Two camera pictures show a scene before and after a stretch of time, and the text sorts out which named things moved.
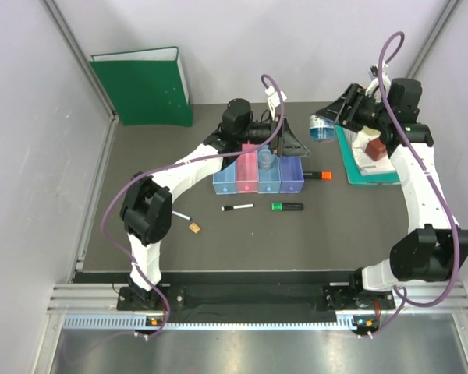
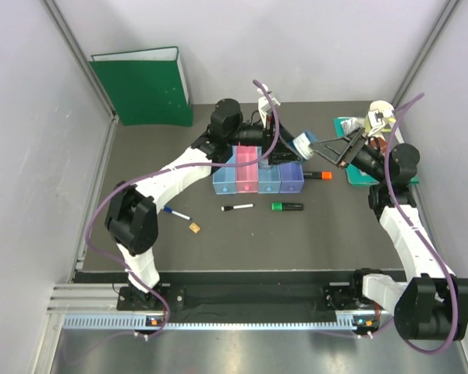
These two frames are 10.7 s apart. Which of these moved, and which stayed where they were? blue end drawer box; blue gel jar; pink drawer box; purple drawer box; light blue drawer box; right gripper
Moved: blue gel jar; right gripper
Stayed: light blue drawer box; purple drawer box; pink drawer box; blue end drawer box
